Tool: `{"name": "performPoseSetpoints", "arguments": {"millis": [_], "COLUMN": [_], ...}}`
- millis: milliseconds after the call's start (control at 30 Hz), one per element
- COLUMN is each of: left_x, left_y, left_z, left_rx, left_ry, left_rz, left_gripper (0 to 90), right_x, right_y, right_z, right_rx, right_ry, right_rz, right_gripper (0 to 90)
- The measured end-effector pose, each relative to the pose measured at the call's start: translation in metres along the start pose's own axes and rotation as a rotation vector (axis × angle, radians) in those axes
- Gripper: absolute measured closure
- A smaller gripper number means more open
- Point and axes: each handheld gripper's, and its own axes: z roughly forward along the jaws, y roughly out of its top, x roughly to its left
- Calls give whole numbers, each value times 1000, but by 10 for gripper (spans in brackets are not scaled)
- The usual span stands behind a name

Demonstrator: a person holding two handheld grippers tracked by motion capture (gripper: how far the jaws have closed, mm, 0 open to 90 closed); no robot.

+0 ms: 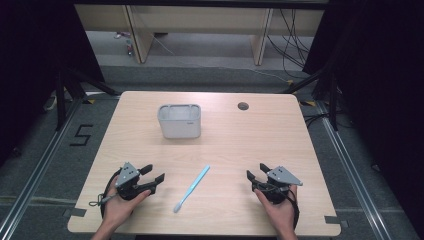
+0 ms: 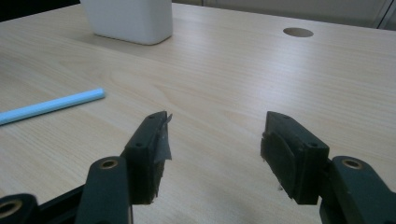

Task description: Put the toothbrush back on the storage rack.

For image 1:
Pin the grey tape strip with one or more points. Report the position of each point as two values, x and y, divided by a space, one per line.
335 220
75 212

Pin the dark curtain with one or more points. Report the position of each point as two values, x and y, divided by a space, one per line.
33 66
383 83

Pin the white plastic container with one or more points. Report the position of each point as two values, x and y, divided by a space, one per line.
179 125

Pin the light blue toothbrush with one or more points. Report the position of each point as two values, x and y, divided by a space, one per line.
191 188

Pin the metal floor rail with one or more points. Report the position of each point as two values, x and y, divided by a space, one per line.
353 173
36 166

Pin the person's left hand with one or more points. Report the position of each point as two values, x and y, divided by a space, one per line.
119 206

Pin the small bottle on floor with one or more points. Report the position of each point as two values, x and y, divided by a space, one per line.
129 47

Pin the black metal stand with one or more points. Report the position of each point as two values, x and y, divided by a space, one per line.
60 100
333 100

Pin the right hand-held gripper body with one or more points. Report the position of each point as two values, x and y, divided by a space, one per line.
282 181

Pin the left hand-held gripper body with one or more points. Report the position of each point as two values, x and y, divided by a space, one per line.
128 174

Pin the light wooden desk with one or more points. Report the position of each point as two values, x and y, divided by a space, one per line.
200 20

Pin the person's right hand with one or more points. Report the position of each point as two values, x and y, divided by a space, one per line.
279 213

